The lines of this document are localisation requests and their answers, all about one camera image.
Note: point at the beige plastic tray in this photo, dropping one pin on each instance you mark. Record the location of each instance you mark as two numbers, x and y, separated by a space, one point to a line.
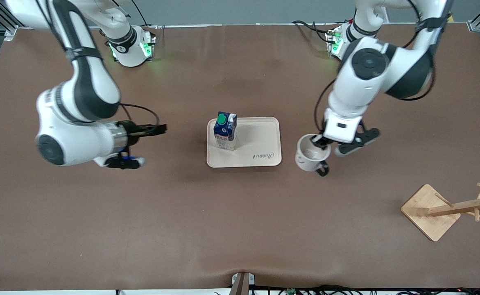
256 143

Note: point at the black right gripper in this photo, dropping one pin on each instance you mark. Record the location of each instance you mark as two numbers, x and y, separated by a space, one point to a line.
134 131

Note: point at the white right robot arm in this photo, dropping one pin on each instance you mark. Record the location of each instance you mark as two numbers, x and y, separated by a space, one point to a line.
88 82

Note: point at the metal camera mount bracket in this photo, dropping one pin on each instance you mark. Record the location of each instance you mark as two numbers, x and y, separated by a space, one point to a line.
243 282

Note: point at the small green connector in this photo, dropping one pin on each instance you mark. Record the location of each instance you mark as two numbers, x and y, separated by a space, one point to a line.
291 291

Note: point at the wooden cup rack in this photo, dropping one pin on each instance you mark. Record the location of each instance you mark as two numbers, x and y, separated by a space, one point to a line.
424 209

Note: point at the white smiley enamel cup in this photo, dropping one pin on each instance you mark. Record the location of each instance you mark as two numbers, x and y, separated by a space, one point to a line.
307 162

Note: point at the blue white milk carton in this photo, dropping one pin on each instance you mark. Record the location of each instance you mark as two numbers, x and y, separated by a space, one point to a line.
225 131

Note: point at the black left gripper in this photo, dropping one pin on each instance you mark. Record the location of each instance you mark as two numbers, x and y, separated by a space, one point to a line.
318 141

